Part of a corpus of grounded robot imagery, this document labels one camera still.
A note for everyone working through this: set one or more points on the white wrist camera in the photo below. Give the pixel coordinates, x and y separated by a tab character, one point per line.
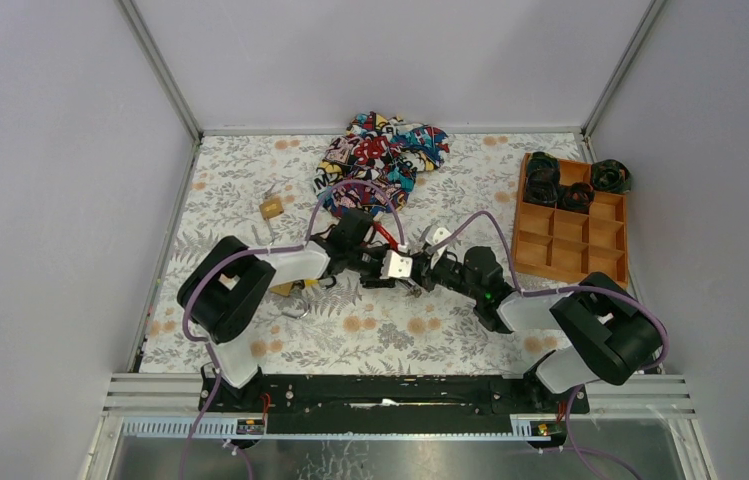
432	240
397	263

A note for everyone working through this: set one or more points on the brass padlock near centre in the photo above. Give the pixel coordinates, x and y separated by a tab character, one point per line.
286	289

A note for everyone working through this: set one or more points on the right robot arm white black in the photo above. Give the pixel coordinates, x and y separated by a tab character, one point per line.
610	335

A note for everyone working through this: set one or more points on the open steel shackle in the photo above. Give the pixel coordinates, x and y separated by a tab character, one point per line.
296	308

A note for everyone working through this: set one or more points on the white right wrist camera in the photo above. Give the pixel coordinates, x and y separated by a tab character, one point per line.
432	240

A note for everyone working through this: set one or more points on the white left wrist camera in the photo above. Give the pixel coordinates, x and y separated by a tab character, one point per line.
397	263

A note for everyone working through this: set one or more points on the colourful comic print cloth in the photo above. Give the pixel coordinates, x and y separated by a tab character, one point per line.
374	165

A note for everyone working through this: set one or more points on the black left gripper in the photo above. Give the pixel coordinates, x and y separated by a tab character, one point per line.
379	273

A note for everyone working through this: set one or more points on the brass padlock upper left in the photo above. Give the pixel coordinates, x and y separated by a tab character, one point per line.
271	206

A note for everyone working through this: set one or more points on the dark rolled fabric small centre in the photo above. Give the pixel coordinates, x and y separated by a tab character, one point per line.
576	198

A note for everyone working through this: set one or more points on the brass padlock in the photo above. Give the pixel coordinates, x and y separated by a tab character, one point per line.
271	206
286	289

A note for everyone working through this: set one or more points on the orange wooden compartment tray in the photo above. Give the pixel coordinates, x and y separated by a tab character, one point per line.
565	246

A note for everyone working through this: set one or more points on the dark rolled fabric middle left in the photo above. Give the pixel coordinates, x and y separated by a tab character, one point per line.
541	191

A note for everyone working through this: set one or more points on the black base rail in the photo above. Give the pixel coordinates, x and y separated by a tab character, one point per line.
383	405

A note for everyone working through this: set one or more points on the red cable lock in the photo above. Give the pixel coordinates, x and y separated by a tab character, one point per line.
386	235

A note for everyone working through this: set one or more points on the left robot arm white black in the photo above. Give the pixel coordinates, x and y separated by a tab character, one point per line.
221	297

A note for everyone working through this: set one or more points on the dark rolled fabric top left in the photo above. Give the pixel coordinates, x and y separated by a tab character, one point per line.
544	167

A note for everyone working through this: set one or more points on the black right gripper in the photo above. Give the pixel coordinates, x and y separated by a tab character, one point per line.
421	271

